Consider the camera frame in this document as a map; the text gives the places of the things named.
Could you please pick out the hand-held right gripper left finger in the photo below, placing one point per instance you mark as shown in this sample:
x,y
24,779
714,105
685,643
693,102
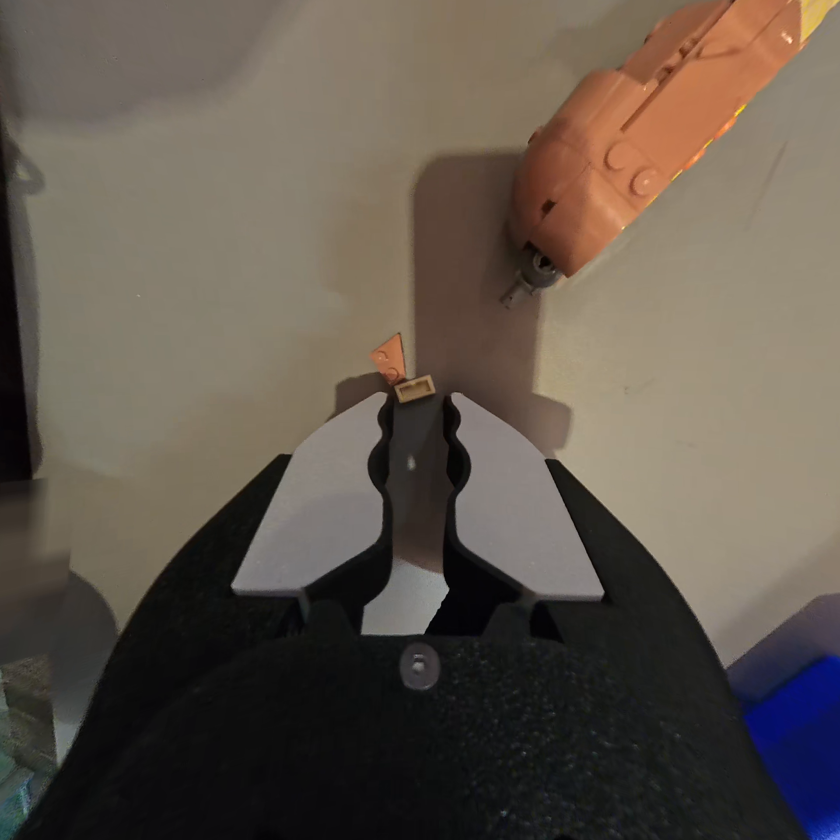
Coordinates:
x,y
315,512

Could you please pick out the orange brick model body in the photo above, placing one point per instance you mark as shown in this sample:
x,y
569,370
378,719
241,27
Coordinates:
x,y
590,177

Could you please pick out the orange wedge plate brick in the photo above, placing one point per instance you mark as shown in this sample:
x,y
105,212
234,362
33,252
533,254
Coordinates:
x,y
390,358

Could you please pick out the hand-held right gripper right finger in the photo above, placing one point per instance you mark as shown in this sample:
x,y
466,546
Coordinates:
x,y
518,518

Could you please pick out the small tan tile brick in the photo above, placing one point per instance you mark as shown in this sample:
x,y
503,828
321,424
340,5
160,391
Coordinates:
x,y
415,388

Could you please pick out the blue plastic bin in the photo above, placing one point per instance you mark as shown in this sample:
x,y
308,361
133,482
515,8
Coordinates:
x,y
800,754

